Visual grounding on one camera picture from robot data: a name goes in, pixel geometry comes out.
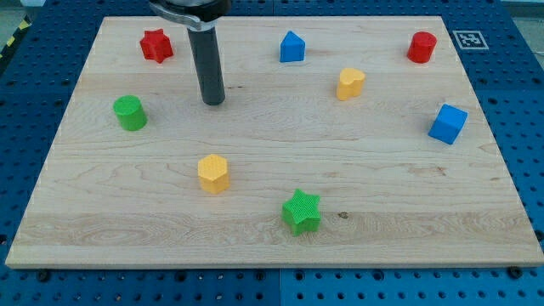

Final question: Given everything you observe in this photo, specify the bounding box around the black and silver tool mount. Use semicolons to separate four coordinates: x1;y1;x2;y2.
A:
149;0;232;31

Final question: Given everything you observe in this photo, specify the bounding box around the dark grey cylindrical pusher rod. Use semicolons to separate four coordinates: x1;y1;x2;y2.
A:
188;27;225;106

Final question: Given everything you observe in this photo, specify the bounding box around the yellow heart block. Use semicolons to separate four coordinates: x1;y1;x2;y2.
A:
336;68;366;101

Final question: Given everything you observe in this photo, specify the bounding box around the blue cube block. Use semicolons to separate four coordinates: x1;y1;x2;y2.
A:
428;104;468;145

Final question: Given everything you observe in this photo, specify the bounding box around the red star block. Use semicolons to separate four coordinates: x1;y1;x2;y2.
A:
139;29;173;64

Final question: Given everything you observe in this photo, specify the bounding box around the blue triangular prism block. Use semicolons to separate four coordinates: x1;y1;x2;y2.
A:
280;31;306;63

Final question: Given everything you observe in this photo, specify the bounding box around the green cylinder block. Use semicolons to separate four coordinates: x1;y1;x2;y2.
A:
112;95;147;131

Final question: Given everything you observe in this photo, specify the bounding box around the yellow hexagon block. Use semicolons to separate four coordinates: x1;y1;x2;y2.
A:
197;154;230;194

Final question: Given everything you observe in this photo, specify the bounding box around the light wooden board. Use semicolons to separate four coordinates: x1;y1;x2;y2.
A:
6;16;543;269

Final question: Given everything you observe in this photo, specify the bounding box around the green star block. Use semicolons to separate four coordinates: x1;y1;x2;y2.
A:
281;189;321;236

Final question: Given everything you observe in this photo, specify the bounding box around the red cylinder block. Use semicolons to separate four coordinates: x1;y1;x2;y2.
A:
407;31;438;64

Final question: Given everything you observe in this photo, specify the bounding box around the black and white fiducial tag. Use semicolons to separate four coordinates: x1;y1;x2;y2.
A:
453;30;489;50

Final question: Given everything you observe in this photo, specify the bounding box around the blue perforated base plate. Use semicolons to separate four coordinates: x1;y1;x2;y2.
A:
1;1;543;305

